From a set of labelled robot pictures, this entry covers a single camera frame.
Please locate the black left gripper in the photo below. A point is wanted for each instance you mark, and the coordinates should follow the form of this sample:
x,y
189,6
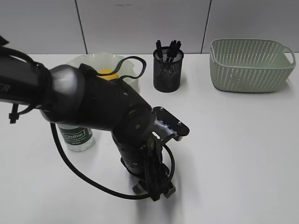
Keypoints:
x,y
150,171

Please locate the white grey eraser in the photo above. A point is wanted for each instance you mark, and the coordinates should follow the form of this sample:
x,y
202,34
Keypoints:
x,y
154,190

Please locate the clear plastic water bottle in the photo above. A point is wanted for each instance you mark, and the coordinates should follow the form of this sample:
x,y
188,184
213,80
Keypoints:
x,y
77,138

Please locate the yellow mango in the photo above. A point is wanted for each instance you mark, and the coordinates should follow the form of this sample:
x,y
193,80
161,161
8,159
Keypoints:
x,y
106,74

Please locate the black marker pen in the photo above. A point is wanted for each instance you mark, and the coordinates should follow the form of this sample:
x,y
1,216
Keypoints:
x,y
159,50
176,50
170,50

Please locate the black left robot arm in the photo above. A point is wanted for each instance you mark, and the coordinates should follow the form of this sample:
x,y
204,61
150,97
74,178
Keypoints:
x,y
82,97

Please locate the black mesh pen holder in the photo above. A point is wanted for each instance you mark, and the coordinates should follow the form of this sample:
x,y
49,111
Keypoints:
x,y
167,76

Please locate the pale green wavy plate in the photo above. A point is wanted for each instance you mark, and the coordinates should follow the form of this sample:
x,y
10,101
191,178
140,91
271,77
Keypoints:
x,y
104,62

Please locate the green woven plastic basket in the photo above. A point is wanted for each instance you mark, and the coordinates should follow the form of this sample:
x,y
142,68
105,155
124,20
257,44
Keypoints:
x,y
250,65

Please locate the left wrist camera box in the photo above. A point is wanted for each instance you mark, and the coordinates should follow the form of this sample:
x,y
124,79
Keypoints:
x,y
166,125

